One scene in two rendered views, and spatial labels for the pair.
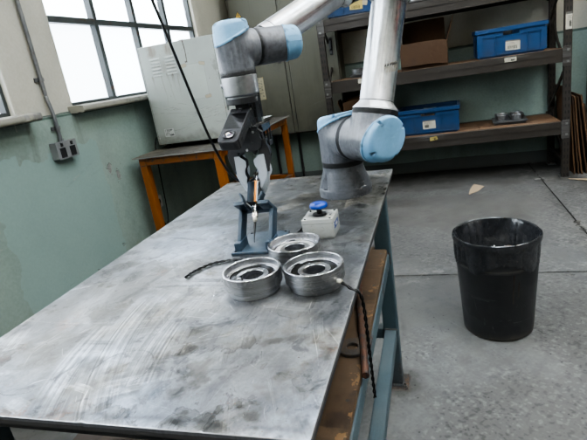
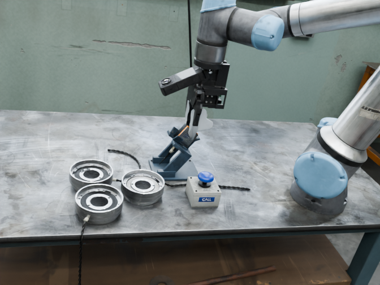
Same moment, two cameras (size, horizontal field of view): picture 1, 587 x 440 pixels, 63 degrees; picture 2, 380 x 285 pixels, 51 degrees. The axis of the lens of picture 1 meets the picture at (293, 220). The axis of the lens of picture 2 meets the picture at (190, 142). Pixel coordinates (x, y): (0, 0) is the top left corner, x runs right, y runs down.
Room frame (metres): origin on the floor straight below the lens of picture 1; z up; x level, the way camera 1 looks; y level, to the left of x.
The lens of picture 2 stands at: (0.49, -0.71, 1.39)
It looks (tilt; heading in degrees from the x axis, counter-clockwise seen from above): 28 degrees down; 54
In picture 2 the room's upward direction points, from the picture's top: 10 degrees clockwise
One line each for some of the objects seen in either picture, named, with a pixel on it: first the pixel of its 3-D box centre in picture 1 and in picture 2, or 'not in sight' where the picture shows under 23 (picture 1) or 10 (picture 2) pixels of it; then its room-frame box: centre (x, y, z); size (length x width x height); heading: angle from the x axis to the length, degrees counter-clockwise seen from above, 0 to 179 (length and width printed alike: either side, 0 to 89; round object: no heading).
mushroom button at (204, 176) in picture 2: (319, 212); (204, 182); (1.02, -0.06, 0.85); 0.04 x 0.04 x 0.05
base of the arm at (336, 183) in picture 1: (344, 175); (322, 182); (1.34, -0.16, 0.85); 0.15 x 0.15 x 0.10
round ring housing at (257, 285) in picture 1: (252, 278); (91, 177); (0.78, 0.09, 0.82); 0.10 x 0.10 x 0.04
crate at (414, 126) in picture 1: (429, 118); not in sight; (4.24, -1.33, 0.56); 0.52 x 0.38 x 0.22; 69
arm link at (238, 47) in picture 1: (235, 48); (217, 19); (1.06, 0.06, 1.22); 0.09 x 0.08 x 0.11; 119
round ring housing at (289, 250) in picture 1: (295, 250); (142, 188); (0.88, 0.01, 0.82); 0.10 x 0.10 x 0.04
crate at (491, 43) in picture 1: (507, 40); not in sight; (4.04, -1.95, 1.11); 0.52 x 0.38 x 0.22; 72
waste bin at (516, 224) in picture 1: (496, 278); not in sight; (1.76, -0.79, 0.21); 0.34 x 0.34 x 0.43
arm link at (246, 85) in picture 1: (239, 87); (210, 51); (1.06, 0.07, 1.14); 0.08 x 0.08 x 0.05
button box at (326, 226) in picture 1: (321, 222); (204, 191); (1.02, -0.06, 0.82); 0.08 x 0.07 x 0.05; 162
